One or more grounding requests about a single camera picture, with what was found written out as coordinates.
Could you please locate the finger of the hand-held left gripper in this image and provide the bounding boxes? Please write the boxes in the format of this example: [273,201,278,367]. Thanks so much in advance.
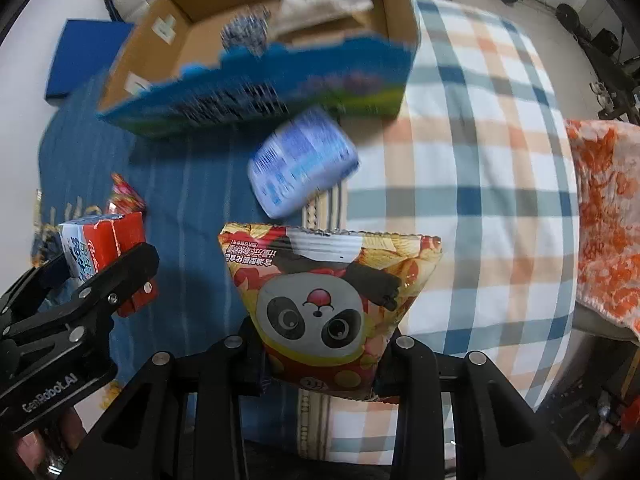
[0,252,76,313]
[0,242,161,348]

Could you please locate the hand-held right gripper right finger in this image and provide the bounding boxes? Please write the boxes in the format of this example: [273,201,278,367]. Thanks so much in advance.
[372,332,577,480]

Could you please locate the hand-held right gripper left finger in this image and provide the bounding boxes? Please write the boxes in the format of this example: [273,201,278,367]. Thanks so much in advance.
[64,317,275,480]

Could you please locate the red and white box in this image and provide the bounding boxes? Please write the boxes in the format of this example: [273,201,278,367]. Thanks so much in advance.
[59,211,160,318]

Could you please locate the panda print snack bag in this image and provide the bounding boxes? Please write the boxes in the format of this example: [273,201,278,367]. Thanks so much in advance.
[218,223,444,403]

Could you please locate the blue printed cardboard box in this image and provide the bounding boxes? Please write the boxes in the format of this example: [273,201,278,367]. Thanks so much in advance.
[96,0,420,140]

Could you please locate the person's left hand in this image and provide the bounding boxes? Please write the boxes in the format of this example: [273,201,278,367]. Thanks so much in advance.
[14,405,87,480]

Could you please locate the yellow snack packet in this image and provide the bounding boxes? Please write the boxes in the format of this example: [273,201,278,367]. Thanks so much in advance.
[99,379,124,412]

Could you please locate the small red snack packet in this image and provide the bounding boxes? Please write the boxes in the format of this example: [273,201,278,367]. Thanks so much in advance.
[106,172,148,217]

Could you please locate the blue striped blanket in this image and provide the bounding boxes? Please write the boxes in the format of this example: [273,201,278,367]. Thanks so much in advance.
[31,67,351,461]

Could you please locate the plaid bed sheet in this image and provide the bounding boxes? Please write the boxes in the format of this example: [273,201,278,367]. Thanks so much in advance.
[295,0,582,461]

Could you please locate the blue white snack packet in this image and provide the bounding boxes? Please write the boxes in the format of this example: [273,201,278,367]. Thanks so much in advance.
[248,107,361,219]

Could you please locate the blue foam mat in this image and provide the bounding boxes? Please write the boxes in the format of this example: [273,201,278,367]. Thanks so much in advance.
[44,19,136,103]

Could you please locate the orange floral towel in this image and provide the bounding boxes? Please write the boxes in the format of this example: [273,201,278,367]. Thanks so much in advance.
[565,119,640,343]

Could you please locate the blue patterned white pack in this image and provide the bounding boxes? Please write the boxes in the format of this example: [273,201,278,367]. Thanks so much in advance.
[220,4,274,57]

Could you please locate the black weight plate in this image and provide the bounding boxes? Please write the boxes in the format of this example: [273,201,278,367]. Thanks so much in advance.
[555,2,582,34]

